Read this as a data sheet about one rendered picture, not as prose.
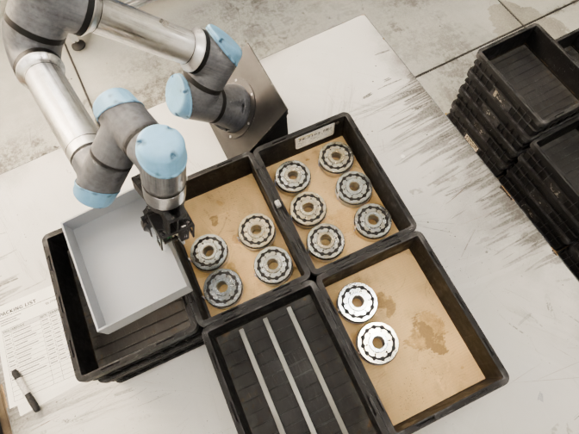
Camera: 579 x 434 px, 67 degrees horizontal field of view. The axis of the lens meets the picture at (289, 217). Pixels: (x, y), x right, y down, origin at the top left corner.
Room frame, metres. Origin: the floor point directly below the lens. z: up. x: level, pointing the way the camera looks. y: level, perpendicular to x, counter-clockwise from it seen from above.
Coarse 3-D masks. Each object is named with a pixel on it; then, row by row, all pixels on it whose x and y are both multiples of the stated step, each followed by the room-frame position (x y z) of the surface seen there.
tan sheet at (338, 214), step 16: (288, 160) 0.65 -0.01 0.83; (304, 160) 0.64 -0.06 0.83; (272, 176) 0.60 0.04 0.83; (320, 176) 0.58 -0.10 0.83; (320, 192) 0.53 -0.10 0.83; (288, 208) 0.49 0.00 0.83; (336, 208) 0.47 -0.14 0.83; (352, 208) 0.47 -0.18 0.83; (336, 224) 0.43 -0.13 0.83; (352, 224) 0.42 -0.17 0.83; (304, 240) 0.39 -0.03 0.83; (352, 240) 0.37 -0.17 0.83
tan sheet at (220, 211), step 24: (216, 192) 0.56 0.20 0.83; (240, 192) 0.56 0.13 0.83; (192, 216) 0.50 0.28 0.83; (216, 216) 0.49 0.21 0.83; (240, 216) 0.48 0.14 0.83; (192, 240) 0.42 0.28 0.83; (192, 264) 0.35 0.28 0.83; (240, 264) 0.34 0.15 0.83; (264, 288) 0.26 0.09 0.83; (216, 312) 0.22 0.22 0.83
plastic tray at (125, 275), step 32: (128, 192) 0.46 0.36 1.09; (64, 224) 0.40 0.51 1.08; (96, 224) 0.41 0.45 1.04; (128, 224) 0.40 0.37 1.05; (96, 256) 0.33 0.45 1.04; (128, 256) 0.32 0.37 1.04; (160, 256) 0.31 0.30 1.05; (96, 288) 0.26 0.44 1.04; (128, 288) 0.25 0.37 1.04; (160, 288) 0.24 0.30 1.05; (96, 320) 0.18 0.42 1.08; (128, 320) 0.17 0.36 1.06
